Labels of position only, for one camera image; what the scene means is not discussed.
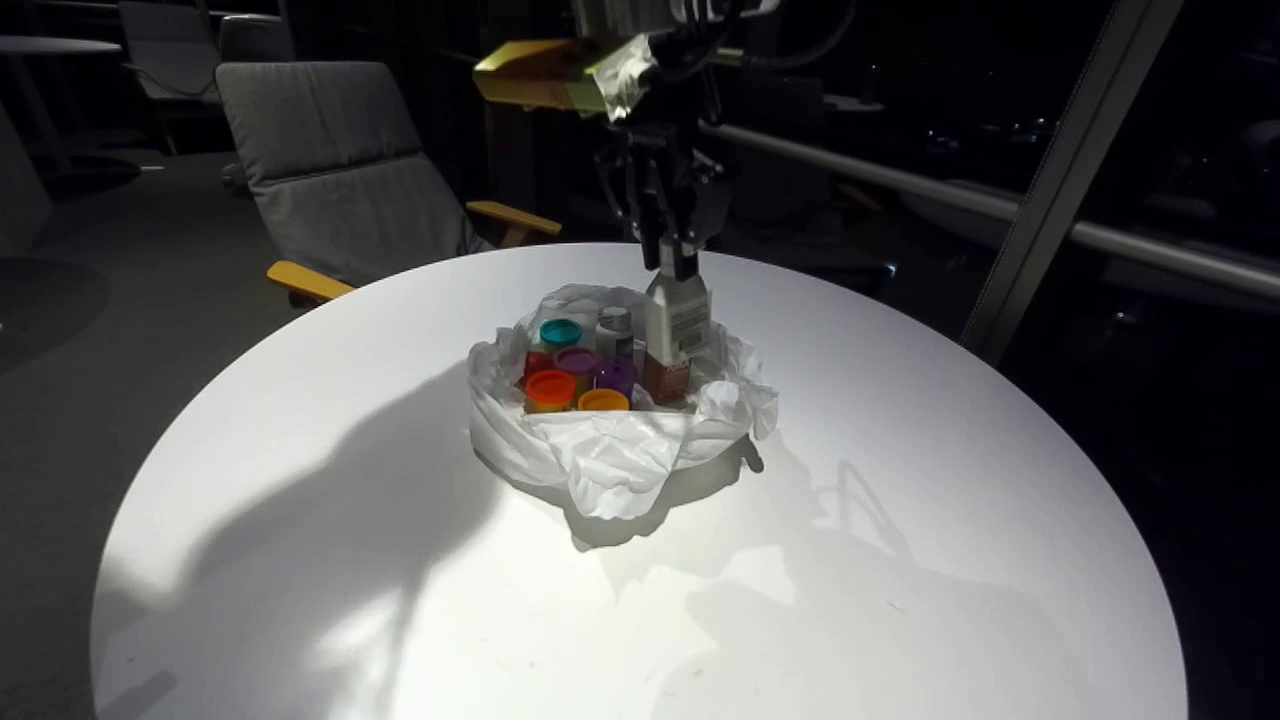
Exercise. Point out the grey chair wooden armrests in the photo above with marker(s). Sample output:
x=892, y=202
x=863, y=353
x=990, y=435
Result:
x=332, y=145

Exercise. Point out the metal horizontal railing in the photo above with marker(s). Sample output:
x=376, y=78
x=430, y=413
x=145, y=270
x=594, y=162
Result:
x=1013, y=205

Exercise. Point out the round background table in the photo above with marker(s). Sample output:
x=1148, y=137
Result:
x=53, y=43

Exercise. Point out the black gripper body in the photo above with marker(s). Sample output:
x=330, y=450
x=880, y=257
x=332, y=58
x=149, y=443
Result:
x=667, y=162

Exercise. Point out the wrist camera yellow mount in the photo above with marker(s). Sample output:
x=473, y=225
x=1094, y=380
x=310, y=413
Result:
x=562, y=78

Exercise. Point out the white plastic bag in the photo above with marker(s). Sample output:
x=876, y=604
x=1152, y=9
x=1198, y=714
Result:
x=615, y=464

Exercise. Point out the orange lid container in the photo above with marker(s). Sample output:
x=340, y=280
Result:
x=551, y=389

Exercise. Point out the metal window post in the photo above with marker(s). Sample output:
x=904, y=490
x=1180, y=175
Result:
x=1064, y=175

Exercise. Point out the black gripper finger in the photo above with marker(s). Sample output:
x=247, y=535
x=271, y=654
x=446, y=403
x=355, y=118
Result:
x=691, y=254
x=654, y=243

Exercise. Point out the grey background chair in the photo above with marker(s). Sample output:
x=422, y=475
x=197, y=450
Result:
x=164, y=44

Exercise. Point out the small white pill bottle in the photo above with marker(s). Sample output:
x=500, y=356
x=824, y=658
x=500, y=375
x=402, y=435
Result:
x=615, y=328

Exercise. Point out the magenta lid container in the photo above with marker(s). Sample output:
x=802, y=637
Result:
x=577, y=362

